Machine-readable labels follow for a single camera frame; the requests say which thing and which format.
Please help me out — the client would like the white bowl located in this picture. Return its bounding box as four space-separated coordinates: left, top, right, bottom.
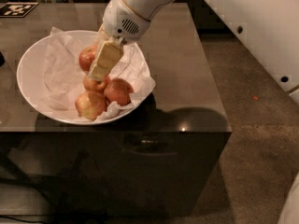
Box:
16 29 152 126

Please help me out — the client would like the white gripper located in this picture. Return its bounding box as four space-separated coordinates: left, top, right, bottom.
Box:
88 0 150 81

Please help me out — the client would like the black white fiducial marker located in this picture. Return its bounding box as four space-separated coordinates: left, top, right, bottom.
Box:
0 2 38 18

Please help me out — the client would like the white crumpled paper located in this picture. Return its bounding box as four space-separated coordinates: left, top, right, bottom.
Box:
39 28 155 124

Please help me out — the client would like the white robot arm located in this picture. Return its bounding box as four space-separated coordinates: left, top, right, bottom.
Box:
89 0 299 103

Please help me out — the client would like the yellowish red apple front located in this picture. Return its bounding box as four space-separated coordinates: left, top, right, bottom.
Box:
75 91 107 120

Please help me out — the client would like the red apple underneath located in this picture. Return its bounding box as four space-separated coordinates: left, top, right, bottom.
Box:
83 75 110 92

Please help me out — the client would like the dark object at left edge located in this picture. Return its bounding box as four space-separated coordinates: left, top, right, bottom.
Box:
0 51 6 67

